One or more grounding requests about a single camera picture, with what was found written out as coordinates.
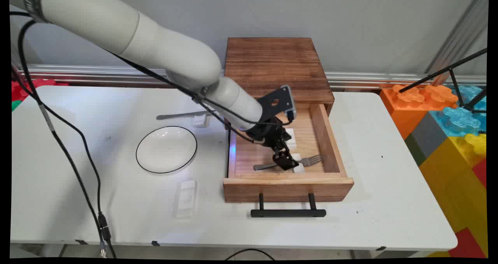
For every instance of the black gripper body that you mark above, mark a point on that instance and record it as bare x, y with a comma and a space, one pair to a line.
268, 132

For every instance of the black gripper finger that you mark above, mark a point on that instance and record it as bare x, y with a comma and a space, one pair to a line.
284, 146
284, 161

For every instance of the silver metal fork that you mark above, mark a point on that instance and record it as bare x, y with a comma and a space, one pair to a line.
313, 160

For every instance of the silver metal knife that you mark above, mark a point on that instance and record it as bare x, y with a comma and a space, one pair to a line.
175, 116

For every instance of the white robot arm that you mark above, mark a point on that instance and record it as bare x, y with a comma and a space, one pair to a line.
116, 27

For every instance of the small white cutlery rest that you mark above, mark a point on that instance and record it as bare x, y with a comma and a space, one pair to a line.
301, 167
199, 121
292, 133

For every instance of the light wooden drawer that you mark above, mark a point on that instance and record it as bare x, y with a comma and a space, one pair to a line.
249, 155

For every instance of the dark wooden drawer cabinet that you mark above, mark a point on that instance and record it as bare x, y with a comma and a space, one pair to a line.
272, 62

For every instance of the white plate with black rim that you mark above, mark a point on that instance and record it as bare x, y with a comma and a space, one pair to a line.
167, 149

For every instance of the large white cutlery rest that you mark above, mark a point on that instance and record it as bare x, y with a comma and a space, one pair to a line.
186, 200

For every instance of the orange foam block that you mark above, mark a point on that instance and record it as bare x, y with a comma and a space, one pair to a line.
400, 112

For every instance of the grey foam block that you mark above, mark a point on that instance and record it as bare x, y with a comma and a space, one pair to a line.
426, 137

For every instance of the giant coloured toy bricks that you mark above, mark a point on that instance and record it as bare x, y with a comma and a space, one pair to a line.
451, 186

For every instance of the blue foam block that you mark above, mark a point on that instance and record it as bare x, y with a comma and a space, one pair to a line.
455, 122

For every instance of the black tripod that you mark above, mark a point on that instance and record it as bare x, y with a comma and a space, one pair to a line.
443, 71

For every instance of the red foam block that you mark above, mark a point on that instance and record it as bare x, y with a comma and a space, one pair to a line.
21, 89
480, 172
467, 244

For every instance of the green foam block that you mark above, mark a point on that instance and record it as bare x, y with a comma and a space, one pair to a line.
15, 105

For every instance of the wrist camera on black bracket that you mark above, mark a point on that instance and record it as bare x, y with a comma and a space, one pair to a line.
274, 102

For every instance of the aluminium rail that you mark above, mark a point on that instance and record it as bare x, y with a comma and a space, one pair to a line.
78, 74

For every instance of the aluminium frame post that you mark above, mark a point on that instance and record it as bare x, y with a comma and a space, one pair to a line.
463, 34

